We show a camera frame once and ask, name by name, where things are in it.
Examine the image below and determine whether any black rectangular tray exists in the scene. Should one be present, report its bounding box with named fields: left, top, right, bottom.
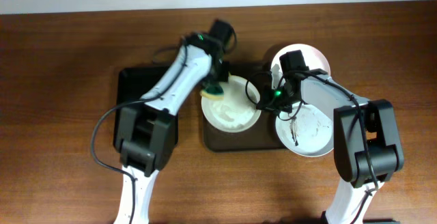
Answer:
left=113, top=66, right=178, bottom=151

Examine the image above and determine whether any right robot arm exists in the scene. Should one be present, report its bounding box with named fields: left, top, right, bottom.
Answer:
left=255, top=50, right=404, bottom=223

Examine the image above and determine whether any green yellow sponge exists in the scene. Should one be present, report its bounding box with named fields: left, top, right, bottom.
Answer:
left=200, top=83, right=224, bottom=100

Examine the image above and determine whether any dark brown serving tray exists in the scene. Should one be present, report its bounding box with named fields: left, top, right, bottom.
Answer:
left=202, top=62, right=286, bottom=153

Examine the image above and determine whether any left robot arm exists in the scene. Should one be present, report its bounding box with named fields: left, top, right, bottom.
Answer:
left=114, top=20, right=236, bottom=223

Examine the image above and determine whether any pink plate with stain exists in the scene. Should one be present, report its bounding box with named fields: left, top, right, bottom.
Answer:
left=268, top=44, right=331, bottom=75

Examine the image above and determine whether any white plate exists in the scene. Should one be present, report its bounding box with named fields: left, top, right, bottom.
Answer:
left=201, top=75, right=261, bottom=133
left=275, top=103, right=334, bottom=157

